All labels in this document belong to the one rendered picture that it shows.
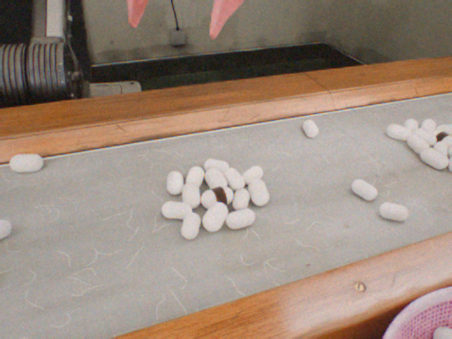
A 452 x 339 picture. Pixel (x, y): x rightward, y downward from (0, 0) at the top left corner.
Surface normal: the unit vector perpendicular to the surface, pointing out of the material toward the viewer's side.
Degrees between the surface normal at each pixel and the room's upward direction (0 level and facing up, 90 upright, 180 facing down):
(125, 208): 0
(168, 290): 0
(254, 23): 90
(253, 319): 0
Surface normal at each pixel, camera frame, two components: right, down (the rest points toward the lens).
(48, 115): 0.05, -0.83
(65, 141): 0.30, -0.20
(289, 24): 0.40, 0.52
